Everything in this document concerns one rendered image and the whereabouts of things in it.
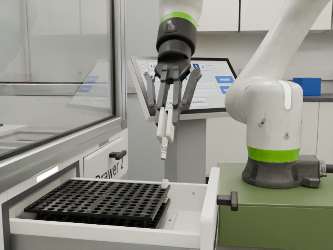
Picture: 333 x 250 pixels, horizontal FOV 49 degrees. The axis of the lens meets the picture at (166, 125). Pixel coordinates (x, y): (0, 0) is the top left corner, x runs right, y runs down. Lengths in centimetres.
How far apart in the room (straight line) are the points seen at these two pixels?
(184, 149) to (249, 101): 79
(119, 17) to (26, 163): 64
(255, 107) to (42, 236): 54
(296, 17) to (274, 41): 9
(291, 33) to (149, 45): 137
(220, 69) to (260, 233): 108
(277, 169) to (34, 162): 54
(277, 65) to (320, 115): 269
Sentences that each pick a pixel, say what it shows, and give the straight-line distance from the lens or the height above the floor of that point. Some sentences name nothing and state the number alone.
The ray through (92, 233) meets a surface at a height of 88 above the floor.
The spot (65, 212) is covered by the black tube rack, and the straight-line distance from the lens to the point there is 65.
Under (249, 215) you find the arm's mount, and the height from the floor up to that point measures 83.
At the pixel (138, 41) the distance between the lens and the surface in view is 235.
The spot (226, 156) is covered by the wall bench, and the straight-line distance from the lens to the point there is 366.
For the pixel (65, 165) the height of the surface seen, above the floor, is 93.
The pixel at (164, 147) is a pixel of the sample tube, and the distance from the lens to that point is 72.
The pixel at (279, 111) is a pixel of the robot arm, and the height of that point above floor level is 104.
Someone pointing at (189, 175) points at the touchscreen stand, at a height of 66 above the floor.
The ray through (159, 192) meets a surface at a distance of 73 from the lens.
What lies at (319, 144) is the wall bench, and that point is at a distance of 377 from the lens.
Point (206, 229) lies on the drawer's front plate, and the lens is 54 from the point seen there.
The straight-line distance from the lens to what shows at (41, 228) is 63.
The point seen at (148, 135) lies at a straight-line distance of 236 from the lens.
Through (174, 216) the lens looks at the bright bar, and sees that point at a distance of 75.
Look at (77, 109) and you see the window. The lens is 90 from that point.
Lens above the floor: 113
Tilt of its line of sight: 8 degrees down
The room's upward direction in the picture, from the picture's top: straight up
